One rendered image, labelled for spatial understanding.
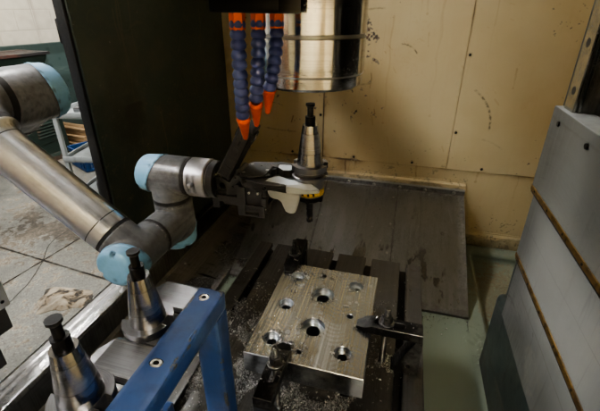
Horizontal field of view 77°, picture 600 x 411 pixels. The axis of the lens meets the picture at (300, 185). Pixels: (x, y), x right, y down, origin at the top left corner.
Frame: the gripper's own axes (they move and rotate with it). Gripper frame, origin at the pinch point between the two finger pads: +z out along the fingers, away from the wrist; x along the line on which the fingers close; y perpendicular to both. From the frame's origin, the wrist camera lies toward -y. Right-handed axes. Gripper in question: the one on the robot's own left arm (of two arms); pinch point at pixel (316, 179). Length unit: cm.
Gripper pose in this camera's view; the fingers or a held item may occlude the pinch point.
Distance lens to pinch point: 65.4
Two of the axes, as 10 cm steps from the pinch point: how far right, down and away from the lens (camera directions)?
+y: 0.1, 9.1, 4.2
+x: -2.7, 4.1, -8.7
